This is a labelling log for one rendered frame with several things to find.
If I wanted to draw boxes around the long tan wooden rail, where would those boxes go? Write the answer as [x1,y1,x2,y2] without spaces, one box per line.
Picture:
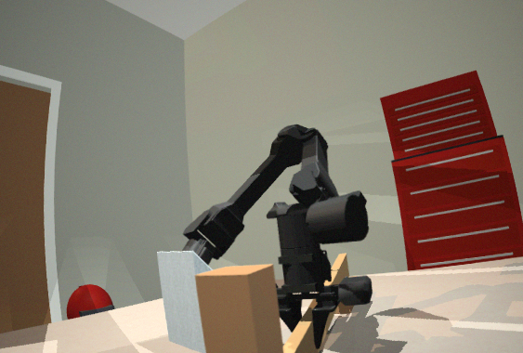
[283,254,349,353]

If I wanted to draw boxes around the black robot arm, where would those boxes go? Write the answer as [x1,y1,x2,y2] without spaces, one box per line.
[181,124,369,266]

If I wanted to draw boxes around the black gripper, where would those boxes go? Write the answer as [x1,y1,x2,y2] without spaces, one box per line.
[276,243,373,349]

